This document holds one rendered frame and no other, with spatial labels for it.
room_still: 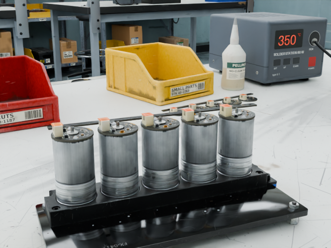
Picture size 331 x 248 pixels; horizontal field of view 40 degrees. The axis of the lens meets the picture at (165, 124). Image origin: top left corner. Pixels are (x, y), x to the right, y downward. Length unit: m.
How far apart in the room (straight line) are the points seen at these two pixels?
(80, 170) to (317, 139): 0.27
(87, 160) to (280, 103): 0.37
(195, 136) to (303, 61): 0.44
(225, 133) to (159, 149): 0.05
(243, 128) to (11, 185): 0.18
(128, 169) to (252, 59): 0.44
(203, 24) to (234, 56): 5.43
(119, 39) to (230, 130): 4.79
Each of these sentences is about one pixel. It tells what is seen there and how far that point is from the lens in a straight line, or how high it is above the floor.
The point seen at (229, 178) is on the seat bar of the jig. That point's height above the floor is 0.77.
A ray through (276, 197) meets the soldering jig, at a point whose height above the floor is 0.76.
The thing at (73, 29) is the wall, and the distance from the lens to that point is 5.07.
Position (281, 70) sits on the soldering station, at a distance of 0.69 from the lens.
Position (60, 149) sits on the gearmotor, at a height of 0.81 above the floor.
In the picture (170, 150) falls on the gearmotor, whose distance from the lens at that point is 0.29.
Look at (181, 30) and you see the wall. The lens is 5.84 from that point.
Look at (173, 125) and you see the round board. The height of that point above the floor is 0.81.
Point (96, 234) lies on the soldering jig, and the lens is 0.27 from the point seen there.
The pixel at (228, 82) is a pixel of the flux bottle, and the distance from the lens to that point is 0.65.
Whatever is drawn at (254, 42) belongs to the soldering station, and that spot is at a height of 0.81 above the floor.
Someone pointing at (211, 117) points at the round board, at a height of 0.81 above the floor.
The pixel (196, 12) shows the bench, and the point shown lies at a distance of 3.29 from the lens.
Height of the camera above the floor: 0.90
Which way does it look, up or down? 18 degrees down
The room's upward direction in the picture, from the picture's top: straight up
